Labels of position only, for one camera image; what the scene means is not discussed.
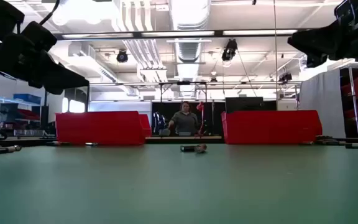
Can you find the blue storage bin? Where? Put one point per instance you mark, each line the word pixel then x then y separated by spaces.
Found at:
pixel 26 98

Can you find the green table mat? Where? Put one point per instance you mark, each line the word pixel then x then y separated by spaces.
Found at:
pixel 179 186

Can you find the white ceiling air duct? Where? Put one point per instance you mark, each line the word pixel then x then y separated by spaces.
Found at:
pixel 85 56

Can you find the small cylindrical battery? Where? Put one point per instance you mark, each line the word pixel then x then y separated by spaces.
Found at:
pixel 307 143
pixel 331 142

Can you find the white LED light strip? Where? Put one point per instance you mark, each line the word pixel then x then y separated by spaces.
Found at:
pixel 179 33
pixel 98 36
pixel 259 32

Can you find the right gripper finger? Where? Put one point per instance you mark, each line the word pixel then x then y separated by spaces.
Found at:
pixel 315 60
pixel 319 40

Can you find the black column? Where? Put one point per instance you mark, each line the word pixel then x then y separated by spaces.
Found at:
pixel 44 116

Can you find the grey curtain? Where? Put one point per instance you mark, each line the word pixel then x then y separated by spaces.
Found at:
pixel 322 102

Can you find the black overhead frame bar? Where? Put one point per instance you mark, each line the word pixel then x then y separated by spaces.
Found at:
pixel 137 34

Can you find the black crate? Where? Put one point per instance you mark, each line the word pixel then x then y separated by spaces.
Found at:
pixel 5 113

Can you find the long red plastic bin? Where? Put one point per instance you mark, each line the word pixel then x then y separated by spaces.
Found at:
pixel 101 127
pixel 272 127

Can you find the person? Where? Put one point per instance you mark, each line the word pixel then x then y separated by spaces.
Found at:
pixel 185 123

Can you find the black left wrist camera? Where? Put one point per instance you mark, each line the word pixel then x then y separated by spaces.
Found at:
pixel 39 35

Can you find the silver ribbed ventilation duct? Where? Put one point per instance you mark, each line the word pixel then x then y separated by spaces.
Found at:
pixel 190 15

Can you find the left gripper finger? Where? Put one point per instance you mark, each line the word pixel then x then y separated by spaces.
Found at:
pixel 50 76
pixel 76 81

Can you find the black screen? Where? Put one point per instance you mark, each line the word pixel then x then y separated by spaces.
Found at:
pixel 244 103

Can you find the thin vertical pole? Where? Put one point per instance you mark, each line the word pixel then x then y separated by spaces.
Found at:
pixel 275 62

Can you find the black ceiling spotlight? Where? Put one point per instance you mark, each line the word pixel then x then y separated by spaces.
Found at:
pixel 122 57
pixel 285 77
pixel 229 49

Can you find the metal shelf rack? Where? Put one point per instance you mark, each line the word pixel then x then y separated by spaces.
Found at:
pixel 354 102

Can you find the white ceiling pipes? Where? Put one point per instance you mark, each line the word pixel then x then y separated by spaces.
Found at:
pixel 141 53

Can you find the red item on shelf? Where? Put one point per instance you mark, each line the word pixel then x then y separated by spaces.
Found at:
pixel 28 115

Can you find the black blue backpack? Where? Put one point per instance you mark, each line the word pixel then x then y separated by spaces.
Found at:
pixel 159 123

